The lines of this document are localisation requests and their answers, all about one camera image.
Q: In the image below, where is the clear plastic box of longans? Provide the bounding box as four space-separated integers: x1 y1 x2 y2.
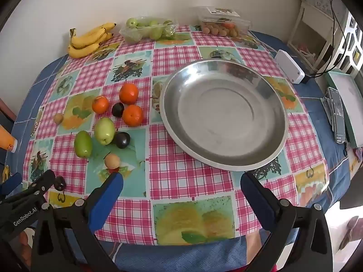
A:
196 6 252 38

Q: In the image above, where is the white cable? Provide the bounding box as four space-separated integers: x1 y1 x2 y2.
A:
250 32 278 54

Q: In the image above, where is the orange mandarin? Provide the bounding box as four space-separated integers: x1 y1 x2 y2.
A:
91 96 110 114
119 83 139 105
123 105 144 127

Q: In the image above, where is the white plastic box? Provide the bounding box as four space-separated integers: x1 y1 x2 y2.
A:
275 49 305 85

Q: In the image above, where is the white shelf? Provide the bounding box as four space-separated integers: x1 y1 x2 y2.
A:
286 0 335 74

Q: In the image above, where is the light green apple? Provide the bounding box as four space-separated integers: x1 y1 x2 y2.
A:
94 117 116 146

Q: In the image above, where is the white lattice rack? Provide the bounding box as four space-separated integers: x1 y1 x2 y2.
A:
330 8 363 77

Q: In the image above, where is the round metal bowl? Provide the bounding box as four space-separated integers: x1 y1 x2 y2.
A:
159 59 289 172

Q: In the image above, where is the orange bottle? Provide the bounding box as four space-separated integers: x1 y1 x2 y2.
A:
0 125 18 154

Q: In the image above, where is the green mango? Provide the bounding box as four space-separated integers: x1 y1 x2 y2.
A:
74 131 93 158

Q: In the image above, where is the green flat box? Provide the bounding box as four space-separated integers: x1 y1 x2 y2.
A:
325 71 363 148

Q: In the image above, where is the dark plum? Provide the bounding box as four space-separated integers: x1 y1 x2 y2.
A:
111 102 125 118
114 132 131 149

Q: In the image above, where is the clear pack of green fruits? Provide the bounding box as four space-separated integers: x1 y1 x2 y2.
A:
118 16 179 42

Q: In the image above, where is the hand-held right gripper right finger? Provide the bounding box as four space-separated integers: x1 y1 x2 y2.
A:
240 172 333 272

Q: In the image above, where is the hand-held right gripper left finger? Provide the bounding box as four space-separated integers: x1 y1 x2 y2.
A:
31 171 124 272

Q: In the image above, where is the grey phone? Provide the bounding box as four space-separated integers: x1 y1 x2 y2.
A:
327 87 347 144

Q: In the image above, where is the grey phone stand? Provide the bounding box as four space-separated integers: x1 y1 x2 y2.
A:
320 96 335 126

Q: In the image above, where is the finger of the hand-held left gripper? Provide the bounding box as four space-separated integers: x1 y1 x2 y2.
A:
0 172 22 202
11 169 67 204

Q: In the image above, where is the black cable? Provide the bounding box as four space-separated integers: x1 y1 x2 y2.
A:
310 0 348 78

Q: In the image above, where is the yellow banana bunch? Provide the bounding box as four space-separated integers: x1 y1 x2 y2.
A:
67 22 117 59

